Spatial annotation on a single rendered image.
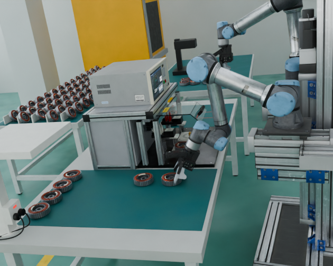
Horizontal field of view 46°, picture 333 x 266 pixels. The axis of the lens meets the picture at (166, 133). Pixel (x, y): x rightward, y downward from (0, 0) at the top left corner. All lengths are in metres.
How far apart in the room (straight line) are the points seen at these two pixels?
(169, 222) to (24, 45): 4.83
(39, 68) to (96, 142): 3.91
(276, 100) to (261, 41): 5.85
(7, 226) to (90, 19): 4.64
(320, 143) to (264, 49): 5.74
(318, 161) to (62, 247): 1.22
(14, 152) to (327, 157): 1.37
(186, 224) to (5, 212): 0.84
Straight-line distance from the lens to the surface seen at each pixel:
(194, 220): 1.84
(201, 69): 1.89
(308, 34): 2.18
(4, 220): 2.03
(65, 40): 8.64
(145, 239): 1.77
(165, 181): 2.14
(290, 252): 2.54
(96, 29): 6.27
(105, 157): 2.46
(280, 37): 7.66
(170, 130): 2.47
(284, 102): 1.84
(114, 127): 2.36
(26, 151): 1.71
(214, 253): 2.87
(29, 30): 6.21
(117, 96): 2.42
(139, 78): 2.35
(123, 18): 6.10
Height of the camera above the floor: 1.75
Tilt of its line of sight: 20 degrees down
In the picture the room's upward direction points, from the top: 8 degrees counter-clockwise
